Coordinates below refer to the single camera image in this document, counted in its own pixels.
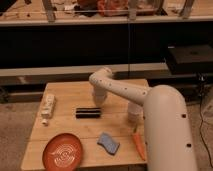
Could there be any black hanging cable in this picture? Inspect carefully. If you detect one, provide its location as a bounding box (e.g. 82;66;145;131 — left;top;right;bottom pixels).
126;13;131;80

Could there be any black chalkboard eraser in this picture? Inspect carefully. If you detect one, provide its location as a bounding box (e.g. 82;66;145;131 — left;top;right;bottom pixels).
75;108;101;118

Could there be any wooden shelf with clutter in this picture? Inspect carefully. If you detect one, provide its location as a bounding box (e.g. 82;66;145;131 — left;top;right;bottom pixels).
0;0;213;27

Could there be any white cup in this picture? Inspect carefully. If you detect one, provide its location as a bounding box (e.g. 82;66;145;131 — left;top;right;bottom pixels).
127;102;143;122

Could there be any white tube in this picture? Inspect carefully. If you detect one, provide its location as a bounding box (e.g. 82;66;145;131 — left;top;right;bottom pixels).
41;94;56;126

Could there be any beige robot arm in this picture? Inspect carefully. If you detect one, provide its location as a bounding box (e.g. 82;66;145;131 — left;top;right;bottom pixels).
89;68;198;171

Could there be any orange carrot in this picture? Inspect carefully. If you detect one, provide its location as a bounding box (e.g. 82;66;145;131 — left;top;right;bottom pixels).
132;128;146;160

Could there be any black box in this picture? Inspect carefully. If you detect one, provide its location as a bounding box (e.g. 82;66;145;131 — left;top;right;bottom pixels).
166;45;213;74

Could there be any orange plate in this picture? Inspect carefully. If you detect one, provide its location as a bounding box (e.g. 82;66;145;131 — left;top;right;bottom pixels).
42;133;83;171

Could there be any blue sponge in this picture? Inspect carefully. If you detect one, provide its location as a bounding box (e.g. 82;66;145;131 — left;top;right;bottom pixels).
97;132;120;155

